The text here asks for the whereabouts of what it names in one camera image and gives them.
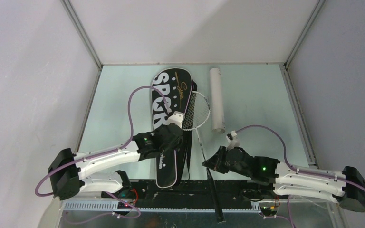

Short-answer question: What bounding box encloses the badminton racket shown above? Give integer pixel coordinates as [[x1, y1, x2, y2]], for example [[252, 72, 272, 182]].
[[182, 91, 226, 224]]

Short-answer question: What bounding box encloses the white shuttlecock tube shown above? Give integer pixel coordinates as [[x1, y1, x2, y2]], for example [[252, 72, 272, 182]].
[[209, 68, 225, 134]]

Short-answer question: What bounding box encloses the black sport racket bag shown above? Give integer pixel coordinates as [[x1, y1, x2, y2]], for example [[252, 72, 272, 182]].
[[151, 68, 197, 190]]

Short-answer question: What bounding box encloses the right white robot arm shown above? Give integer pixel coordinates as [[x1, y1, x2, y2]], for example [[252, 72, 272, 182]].
[[202, 146, 365, 213]]

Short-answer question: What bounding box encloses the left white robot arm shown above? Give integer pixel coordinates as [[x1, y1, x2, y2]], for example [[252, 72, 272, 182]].
[[48, 123, 183, 200]]

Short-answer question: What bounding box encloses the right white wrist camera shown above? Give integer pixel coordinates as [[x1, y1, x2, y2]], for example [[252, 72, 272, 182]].
[[226, 131, 240, 150]]

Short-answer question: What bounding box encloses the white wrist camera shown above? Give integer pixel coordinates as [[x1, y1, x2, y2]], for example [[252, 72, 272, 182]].
[[166, 111, 184, 129], [226, 131, 240, 150]]

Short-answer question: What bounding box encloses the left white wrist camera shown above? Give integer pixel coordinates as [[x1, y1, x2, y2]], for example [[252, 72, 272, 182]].
[[166, 111, 184, 129]]

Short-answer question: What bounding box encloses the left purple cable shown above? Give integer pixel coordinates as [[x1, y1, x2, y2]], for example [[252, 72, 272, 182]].
[[34, 85, 173, 197]]

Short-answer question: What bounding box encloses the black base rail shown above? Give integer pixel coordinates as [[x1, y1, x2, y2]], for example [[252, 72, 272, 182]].
[[113, 180, 288, 209]]

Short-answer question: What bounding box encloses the white slotted cable duct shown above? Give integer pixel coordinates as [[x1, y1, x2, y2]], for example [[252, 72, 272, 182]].
[[62, 200, 261, 213]]

